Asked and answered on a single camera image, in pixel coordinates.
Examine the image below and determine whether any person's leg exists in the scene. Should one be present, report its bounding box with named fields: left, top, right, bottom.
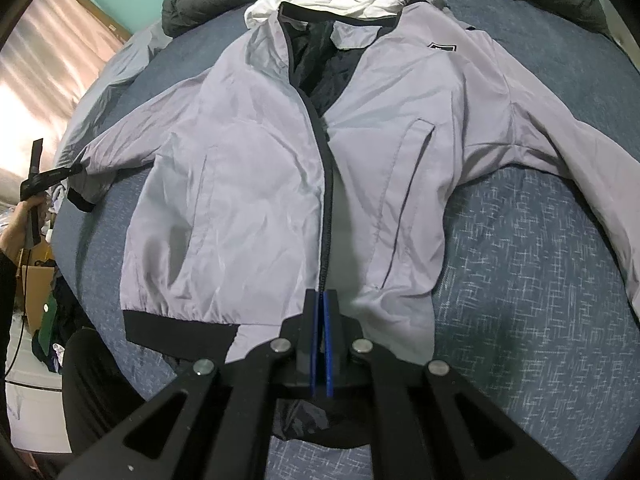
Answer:
left=61, top=327, right=167, bottom=467

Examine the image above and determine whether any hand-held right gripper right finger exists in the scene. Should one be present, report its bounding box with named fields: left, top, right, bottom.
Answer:
left=322, top=287, right=581, bottom=480

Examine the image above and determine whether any light blue sheet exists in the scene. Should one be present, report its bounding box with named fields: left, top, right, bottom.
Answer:
left=59, top=24, right=172, bottom=162

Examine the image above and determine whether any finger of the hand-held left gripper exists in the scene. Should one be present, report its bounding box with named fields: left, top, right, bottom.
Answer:
left=46, top=162, right=84, bottom=187

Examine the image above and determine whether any white furniture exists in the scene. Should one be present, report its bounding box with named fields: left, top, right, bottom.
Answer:
left=4, top=352, right=72, bottom=455

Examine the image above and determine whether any person's left hand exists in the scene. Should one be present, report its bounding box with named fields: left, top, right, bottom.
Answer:
left=0, top=199, right=47, bottom=262

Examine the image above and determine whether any green cloth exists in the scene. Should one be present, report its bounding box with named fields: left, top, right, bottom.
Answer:
left=31, top=300, right=65, bottom=362

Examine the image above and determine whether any blue bed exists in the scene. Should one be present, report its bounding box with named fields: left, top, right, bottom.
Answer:
left=50, top=0, right=640, bottom=480

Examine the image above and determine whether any wooden window frame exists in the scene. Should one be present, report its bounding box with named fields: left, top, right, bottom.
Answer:
left=70, top=0, right=135, bottom=41

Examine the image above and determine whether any cardboard box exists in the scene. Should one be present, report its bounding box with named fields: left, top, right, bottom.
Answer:
left=16, top=244, right=59, bottom=337

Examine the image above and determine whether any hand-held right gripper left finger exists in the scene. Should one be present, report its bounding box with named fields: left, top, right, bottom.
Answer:
left=57, top=287, right=321, bottom=480

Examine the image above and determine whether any light grey jacket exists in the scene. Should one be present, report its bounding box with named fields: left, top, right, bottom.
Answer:
left=65, top=0, right=640, bottom=450

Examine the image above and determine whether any pink curtain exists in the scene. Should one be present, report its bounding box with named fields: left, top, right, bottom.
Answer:
left=0, top=0, right=132, bottom=206

